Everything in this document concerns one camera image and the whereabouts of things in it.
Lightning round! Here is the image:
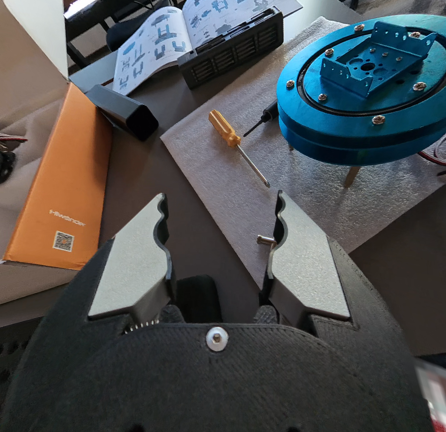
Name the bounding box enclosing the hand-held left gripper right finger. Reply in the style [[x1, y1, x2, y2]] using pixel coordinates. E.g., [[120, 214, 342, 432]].
[[259, 190, 351, 326]]

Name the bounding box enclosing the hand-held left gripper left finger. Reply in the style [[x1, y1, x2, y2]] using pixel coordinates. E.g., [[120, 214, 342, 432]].
[[87, 192, 178, 323]]

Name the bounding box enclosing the blue round robot arm base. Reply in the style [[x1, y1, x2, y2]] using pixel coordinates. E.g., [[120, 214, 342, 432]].
[[276, 14, 446, 188]]

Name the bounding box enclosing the yellow screwdriver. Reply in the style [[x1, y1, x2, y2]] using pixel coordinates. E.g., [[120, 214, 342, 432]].
[[208, 109, 271, 189]]

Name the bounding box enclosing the instruction manual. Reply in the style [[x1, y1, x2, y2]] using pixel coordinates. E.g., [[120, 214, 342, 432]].
[[112, 0, 304, 96]]

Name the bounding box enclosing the black wood-edged standing desk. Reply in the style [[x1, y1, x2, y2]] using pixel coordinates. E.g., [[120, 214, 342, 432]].
[[63, 0, 178, 70]]

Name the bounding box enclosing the white foam sheet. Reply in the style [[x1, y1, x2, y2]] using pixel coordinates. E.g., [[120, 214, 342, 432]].
[[160, 15, 446, 290]]

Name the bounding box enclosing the orange cardboard box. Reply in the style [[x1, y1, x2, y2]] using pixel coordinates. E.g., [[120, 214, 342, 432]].
[[0, 0, 114, 305]]

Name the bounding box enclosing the black rectangular case sleeve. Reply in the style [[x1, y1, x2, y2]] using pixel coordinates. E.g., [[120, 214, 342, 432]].
[[85, 84, 160, 142]]

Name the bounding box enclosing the black keyboard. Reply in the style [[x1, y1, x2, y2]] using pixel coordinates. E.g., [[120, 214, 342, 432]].
[[0, 329, 39, 373]]

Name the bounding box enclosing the black precision screwdriver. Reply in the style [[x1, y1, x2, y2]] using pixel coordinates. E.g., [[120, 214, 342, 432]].
[[243, 99, 280, 138]]

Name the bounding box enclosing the black servo motor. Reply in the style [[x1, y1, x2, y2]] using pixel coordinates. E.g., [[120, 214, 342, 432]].
[[0, 132, 28, 185]]

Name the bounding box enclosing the red white blurred object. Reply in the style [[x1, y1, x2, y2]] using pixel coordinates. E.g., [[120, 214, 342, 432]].
[[414, 358, 446, 432]]

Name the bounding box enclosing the black screwdriver bit holder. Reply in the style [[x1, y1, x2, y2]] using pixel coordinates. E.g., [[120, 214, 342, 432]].
[[177, 6, 284, 90]]

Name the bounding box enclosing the dark blue office chair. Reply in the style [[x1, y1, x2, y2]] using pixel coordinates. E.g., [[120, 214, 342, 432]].
[[105, 0, 171, 53]]

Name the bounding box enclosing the red white servo cable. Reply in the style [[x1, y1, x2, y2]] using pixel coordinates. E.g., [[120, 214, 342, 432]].
[[417, 136, 446, 176]]

